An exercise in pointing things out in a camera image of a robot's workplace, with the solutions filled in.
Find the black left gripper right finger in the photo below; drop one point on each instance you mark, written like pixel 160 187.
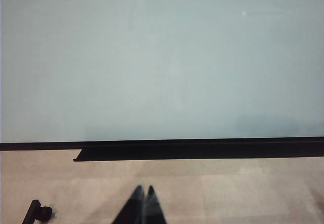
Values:
pixel 153 208

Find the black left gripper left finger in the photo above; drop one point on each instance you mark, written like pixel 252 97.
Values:
pixel 135 208

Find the black whiteboard pen tray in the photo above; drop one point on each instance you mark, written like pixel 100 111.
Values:
pixel 177 153

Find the black whiteboard stand foot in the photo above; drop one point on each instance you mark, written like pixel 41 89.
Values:
pixel 31 208

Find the large whiteboard with black frame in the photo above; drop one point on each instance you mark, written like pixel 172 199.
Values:
pixel 152 56

